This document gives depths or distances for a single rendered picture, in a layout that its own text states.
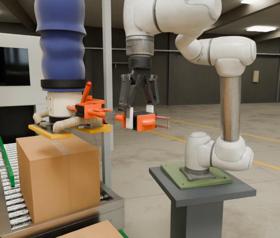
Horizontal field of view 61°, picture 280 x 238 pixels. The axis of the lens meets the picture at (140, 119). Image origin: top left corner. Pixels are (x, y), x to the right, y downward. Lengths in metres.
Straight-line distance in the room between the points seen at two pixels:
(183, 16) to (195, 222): 1.24
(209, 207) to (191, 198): 0.27
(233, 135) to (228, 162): 0.17
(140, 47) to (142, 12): 0.10
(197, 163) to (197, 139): 0.15
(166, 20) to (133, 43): 0.12
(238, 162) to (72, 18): 1.13
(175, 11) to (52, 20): 0.68
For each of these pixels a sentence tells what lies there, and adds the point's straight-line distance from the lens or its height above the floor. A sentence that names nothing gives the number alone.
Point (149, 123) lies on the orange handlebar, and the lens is 0.74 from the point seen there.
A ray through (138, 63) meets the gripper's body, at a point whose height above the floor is 1.42.
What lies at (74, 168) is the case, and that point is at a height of 0.85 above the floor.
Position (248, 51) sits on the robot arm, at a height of 1.50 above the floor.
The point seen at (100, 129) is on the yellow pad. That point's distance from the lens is 1.22.
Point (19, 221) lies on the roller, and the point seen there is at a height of 0.54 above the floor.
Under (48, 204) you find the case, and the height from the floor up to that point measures 0.67.
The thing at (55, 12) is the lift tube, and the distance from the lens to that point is 1.22.
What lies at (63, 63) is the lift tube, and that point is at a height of 1.45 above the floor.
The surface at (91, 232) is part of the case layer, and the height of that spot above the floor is 0.54.
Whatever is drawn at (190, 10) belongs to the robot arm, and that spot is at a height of 1.55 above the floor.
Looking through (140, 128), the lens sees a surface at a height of 1.22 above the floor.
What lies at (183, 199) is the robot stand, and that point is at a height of 0.75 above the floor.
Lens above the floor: 1.37
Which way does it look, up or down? 9 degrees down
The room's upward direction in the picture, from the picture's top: straight up
